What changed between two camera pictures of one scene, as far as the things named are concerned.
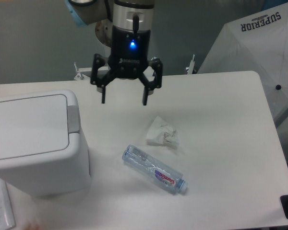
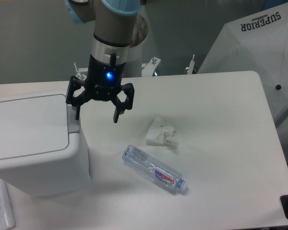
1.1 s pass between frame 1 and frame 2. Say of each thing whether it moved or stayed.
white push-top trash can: stayed
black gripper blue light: moved
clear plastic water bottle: stayed
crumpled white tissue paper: stayed
